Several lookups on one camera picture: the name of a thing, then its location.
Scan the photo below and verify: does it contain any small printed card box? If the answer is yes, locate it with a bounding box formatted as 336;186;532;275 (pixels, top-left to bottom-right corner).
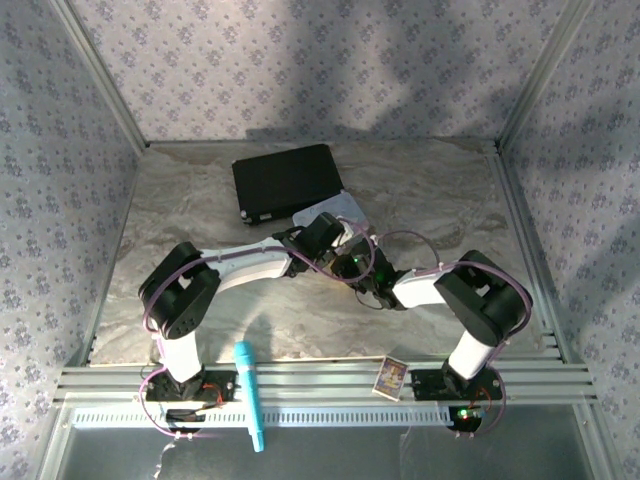
372;355;412;402

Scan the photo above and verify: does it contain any aluminium frame post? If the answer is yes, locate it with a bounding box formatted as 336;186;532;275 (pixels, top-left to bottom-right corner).
498;0;597;147

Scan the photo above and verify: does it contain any black rectangular case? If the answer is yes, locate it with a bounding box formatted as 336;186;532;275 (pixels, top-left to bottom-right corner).
230;143;347;229

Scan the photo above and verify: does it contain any turquoise marker pen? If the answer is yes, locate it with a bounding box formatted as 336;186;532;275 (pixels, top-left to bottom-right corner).
234;341;268;454

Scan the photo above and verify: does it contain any aluminium table side rail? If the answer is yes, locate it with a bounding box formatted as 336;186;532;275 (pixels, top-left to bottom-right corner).
481;141;575;362

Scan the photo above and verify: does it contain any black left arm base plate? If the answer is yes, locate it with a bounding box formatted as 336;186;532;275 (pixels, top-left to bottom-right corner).
144;369;240;407

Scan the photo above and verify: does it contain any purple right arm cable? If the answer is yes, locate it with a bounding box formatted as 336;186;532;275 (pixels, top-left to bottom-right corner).
371;229;534;367

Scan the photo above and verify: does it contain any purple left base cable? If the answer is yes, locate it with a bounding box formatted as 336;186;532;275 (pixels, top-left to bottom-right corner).
138;369;202;442

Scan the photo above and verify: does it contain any white slotted cable duct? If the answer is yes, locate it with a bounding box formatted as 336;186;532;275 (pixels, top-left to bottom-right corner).
73;406;454;430

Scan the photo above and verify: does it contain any black right controller board with LEDs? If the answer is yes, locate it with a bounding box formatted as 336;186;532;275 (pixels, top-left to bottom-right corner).
446;405;485;433

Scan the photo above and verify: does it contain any grey metal sheet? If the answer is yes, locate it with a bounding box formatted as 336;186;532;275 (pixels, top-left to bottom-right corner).
38;427;617;480

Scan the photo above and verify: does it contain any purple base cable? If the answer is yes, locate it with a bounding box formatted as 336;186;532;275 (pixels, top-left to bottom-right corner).
452;372;508;442
138;369;202;442

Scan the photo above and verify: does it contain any aluminium rail beam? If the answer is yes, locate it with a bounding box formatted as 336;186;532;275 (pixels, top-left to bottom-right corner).
51;360;599;407

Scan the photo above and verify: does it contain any black left controller board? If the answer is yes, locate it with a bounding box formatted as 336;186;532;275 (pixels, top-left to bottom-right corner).
164;408;208;435

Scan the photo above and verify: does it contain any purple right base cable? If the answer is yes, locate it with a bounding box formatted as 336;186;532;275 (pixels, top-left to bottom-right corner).
452;372;508;442

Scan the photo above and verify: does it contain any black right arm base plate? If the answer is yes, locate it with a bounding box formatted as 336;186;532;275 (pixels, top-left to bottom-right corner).
409;368;502;404

